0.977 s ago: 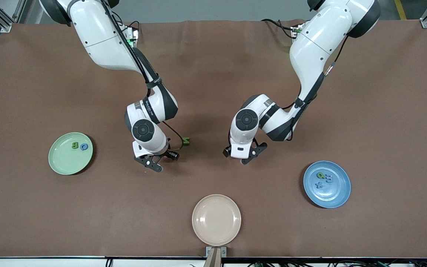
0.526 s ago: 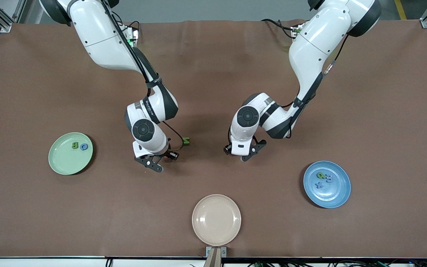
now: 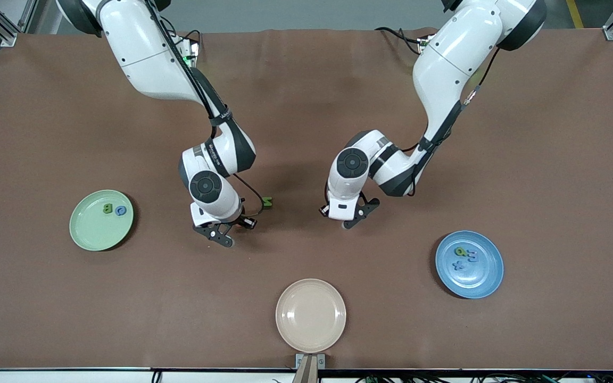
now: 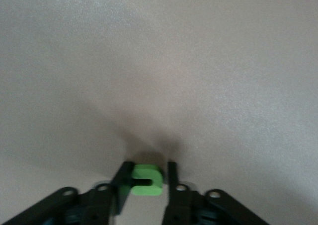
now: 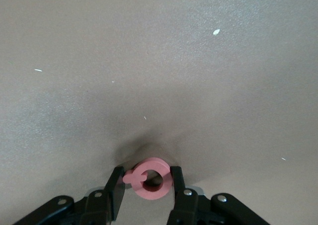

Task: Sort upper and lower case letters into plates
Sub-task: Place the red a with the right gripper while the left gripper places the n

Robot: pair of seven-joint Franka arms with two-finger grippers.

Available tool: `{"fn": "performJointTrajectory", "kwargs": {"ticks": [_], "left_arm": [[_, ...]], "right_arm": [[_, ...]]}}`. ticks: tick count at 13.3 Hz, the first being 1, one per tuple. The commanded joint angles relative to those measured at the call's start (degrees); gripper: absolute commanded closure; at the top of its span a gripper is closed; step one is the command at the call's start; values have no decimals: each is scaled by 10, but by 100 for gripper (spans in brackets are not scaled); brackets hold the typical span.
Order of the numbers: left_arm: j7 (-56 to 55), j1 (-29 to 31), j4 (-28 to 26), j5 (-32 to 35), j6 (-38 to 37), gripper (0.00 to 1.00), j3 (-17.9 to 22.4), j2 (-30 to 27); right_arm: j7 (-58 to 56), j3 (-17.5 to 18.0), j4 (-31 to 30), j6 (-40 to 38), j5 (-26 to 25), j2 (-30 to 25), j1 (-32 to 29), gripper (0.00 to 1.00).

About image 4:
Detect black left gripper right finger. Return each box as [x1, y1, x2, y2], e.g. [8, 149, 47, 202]
[161, 161, 272, 225]

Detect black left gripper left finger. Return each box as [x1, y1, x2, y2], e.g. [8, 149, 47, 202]
[0, 161, 135, 225]

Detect green foam letter u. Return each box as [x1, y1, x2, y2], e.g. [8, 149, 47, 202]
[130, 163, 164, 196]

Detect brown table cover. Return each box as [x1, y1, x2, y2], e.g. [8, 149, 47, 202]
[0, 0, 318, 225]

